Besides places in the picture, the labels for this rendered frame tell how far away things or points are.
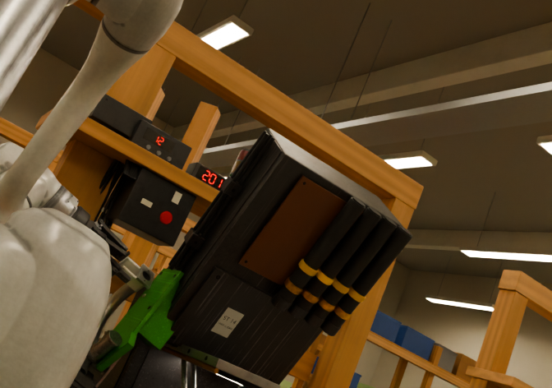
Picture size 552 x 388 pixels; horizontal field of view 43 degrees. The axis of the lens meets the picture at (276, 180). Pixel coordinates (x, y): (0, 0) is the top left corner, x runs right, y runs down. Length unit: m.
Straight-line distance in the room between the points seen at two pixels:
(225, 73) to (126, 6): 0.90
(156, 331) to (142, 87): 0.72
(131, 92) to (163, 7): 0.77
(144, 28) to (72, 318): 0.59
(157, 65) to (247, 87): 0.29
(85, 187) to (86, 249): 1.08
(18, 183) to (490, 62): 5.30
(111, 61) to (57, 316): 0.62
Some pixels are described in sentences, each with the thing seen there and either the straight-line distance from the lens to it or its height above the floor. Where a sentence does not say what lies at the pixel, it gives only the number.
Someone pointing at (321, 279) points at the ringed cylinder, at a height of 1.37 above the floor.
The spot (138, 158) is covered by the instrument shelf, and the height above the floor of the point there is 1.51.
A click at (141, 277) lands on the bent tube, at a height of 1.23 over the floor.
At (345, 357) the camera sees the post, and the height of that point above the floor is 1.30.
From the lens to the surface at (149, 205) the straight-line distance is 1.85.
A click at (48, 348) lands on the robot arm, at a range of 0.83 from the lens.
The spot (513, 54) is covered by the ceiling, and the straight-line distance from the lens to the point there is 6.19.
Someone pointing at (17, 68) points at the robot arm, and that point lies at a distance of 1.03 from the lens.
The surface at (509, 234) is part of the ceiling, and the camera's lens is 10.96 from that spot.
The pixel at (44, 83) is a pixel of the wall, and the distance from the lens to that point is 11.93.
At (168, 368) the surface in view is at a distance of 1.79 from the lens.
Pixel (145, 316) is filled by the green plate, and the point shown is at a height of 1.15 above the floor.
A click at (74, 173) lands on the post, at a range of 1.91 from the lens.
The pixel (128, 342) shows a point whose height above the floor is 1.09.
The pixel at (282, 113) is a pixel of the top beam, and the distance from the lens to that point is 2.16.
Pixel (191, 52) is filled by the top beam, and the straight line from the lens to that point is 2.06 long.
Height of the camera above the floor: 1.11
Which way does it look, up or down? 16 degrees up
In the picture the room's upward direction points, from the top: 23 degrees clockwise
